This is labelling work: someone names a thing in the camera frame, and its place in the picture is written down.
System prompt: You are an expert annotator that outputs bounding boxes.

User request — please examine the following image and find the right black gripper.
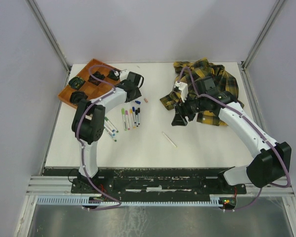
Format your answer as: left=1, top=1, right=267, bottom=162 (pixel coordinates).
left=171, top=93, right=206, bottom=126

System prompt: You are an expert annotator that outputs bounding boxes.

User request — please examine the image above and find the black cap marker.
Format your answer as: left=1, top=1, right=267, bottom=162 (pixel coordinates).
left=137, top=108, right=140, bottom=125
left=135, top=109, right=140, bottom=127

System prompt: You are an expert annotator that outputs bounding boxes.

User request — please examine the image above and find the pink cap white marker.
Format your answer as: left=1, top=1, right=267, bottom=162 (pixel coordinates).
left=162, top=132, right=177, bottom=148

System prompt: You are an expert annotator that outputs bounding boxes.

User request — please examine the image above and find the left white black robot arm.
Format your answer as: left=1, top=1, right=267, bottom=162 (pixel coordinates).
left=72, top=70, right=144, bottom=193

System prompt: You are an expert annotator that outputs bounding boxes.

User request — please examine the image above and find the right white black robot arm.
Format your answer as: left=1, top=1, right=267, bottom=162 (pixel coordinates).
left=172, top=77, right=292, bottom=193

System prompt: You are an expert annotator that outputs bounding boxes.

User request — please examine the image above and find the yellow cap marker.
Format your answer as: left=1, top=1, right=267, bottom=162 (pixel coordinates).
left=129, top=109, right=136, bottom=129

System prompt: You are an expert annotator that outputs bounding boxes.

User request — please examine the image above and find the orange compartment tray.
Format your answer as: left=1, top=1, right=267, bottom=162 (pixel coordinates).
left=58, top=58, right=120, bottom=108

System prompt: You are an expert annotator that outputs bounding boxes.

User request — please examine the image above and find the light blue cap marker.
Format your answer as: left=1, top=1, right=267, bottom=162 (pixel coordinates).
left=104, top=124, right=115, bottom=134

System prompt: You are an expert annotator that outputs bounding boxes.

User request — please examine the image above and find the dark green cap marker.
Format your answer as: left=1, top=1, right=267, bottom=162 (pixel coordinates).
left=104, top=128, right=117, bottom=142

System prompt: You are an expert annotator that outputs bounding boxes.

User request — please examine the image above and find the yellow plaid shirt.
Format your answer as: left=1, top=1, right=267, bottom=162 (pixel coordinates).
left=160, top=58, right=244, bottom=126

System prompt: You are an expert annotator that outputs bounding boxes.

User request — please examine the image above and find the dark green cable coil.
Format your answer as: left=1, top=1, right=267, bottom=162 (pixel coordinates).
left=107, top=69, right=121, bottom=81

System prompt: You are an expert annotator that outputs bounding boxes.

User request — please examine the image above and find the black cable coil centre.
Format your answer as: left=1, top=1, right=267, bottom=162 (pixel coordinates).
left=88, top=71, right=106, bottom=86

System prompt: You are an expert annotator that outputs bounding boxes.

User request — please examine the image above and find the green black cable coil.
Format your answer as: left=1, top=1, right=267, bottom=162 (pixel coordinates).
left=68, top=76, right=86, bottom=90

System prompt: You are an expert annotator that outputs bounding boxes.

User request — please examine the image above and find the black cable coil front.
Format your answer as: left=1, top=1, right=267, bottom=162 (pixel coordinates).
left=69, top=90, right=87, bottom=104

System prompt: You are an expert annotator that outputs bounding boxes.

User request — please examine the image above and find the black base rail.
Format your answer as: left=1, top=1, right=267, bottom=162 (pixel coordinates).
left=71, top=167, right=247, bottom=202

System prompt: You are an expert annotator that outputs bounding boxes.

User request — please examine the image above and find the white cable duct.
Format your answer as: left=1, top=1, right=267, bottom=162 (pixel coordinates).
left=36, top=195, right=222, bottom=207

